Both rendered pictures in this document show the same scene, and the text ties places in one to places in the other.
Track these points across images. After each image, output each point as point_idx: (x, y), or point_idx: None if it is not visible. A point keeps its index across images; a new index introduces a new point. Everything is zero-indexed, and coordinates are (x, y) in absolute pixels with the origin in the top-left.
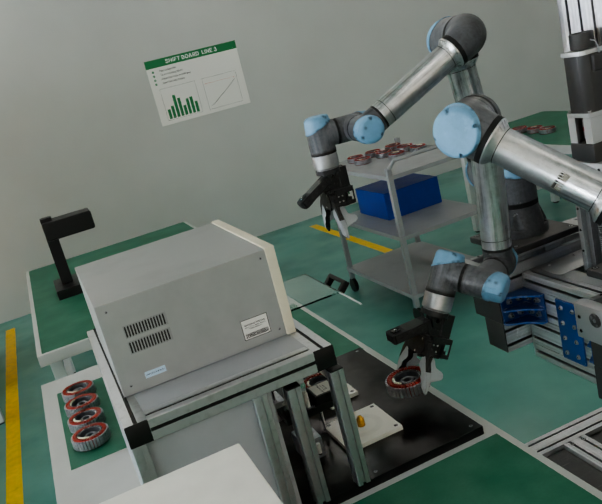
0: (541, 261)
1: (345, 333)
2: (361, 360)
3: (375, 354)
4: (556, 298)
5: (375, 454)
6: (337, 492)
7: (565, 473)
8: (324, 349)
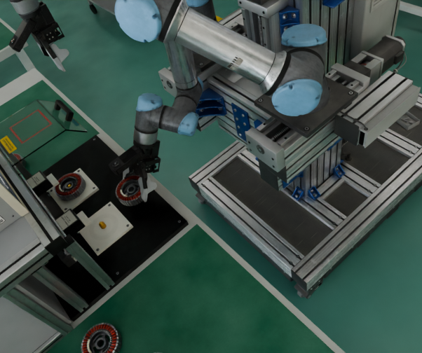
0: (220, 66)
1: (84, 114)
2: (98, 150)
3: (108, 139)
4: (232, 103)
5: (116, 255)
6: (92, 297)
7: (242, 262)
8: (54, 241)
